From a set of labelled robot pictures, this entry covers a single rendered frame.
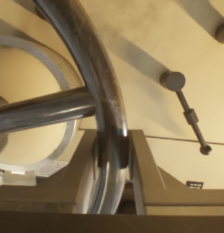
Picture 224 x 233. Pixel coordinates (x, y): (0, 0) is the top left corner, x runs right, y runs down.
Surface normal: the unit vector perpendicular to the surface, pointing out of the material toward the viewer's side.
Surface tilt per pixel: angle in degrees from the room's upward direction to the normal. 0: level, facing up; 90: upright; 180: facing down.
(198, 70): 90
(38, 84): 110
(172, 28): 90
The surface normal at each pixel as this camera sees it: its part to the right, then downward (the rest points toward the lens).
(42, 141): 0.36, 0.54
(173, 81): -0.03, 0.29
